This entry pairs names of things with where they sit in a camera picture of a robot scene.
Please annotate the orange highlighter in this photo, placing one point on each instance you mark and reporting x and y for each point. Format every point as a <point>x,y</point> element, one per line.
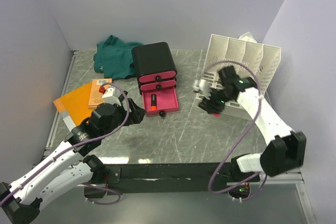
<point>153,102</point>

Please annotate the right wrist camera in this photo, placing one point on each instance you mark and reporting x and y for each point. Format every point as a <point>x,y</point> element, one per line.
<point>202,86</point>

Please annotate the white crumpled paper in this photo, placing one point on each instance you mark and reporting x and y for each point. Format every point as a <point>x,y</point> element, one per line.
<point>248,37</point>

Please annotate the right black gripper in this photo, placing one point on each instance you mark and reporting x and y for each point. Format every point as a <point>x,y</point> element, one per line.
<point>210,106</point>

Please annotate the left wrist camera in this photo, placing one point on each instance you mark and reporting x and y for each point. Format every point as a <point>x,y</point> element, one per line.
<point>111,95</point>

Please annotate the green cloth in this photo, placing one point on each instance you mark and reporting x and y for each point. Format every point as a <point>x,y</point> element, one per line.
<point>114,59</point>

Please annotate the orange book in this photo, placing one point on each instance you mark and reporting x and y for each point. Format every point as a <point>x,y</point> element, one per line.
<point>95,95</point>

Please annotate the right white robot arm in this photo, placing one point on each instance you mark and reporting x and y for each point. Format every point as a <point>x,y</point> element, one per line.
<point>285,148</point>

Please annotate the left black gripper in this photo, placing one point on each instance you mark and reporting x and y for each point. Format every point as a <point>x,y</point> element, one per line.
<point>136,114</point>

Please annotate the black drawer organizer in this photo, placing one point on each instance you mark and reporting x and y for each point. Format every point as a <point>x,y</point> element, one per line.
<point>152,58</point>

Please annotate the white file rack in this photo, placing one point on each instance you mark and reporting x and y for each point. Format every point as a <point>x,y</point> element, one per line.
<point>263,60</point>

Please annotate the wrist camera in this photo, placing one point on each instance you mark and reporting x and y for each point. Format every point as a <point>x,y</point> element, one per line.
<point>111,95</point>
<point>202,86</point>

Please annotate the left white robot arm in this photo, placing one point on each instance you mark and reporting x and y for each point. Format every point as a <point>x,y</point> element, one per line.
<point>70,164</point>

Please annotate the aluminium rail frame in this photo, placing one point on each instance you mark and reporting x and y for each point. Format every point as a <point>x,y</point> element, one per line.
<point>225,178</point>

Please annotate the black base beam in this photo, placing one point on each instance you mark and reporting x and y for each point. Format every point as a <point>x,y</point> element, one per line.
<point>155,178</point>

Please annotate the orange folder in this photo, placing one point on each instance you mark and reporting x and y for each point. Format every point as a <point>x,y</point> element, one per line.
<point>73,106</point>

